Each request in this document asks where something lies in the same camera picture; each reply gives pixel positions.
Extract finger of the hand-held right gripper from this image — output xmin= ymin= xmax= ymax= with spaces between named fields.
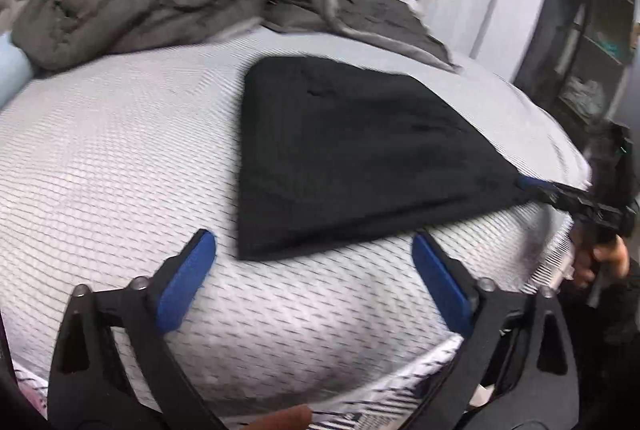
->
xmin=515 ymin=175 xmax=566 ymax=207

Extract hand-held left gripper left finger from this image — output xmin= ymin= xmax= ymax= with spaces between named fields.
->
xmin=47 ymin=229 xmax=226 ymax=430

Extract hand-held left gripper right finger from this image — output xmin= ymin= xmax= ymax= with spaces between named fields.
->
xmin=411 ymin=230 xmax=581 ymax=430

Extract black pants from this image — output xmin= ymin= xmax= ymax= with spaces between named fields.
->
xmin=235 ymin=55 xmax=531 ymax=262

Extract person's right hand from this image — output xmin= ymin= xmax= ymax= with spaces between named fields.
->
xmin=570 ymin=234 xmax=632 ymax=291

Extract person's left hand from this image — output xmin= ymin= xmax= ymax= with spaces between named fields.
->
xmin=247 ymin=404 xmax=315 ymax=430

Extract bed with white mesh cover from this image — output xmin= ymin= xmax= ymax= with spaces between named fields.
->
xmin=0 ymin=18 xmax=596 ymax=430

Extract dark glass cabinet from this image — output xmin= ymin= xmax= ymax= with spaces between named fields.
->
xmin=515 ymin=0 xmax=640 ymax=131

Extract light blue pillow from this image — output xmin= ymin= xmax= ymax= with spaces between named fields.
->
xmin=0 ymin=33 xmax=36 ymax=108

